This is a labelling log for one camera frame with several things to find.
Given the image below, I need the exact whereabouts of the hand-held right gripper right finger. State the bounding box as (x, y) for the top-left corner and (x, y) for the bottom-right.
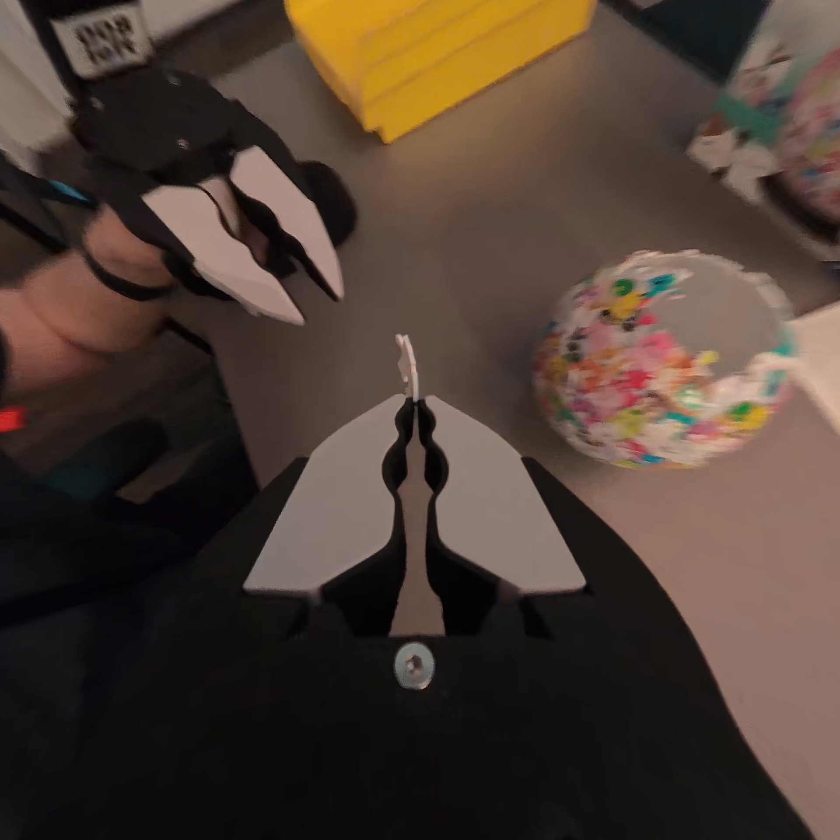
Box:
(417, 395), (588, 598)

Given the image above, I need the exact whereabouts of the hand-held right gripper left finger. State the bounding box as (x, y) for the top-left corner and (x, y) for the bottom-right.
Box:
(243, 392), (417, 603)

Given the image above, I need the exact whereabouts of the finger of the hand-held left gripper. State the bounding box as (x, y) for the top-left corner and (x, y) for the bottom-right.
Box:
(140, 178), (307, 327)
(228, 146), (347, 304)

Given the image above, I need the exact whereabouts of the white puzzle piece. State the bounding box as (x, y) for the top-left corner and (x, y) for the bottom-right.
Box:
(395, 333), (421, 401)

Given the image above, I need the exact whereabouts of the colourful puzzle ball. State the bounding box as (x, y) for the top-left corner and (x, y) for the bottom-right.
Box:
(530, 248), (800, 471)

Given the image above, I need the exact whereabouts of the puzzle ball cardboard box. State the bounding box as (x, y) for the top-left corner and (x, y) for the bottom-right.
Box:
(684, 0), (840, 263)

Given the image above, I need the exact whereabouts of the person's left hand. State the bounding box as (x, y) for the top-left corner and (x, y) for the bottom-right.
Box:
(0, 213), (181, 403)

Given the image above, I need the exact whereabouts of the yellow plastic box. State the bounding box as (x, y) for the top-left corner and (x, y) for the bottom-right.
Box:
(283, 0), (599, 144)

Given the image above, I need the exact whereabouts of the white instruction sheet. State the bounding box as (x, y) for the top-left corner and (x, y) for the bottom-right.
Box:
(786, 301), (840, 435)

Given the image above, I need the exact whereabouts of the black strap with blue stripe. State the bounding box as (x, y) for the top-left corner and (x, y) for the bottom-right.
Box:
(0, 150), (102, 253)

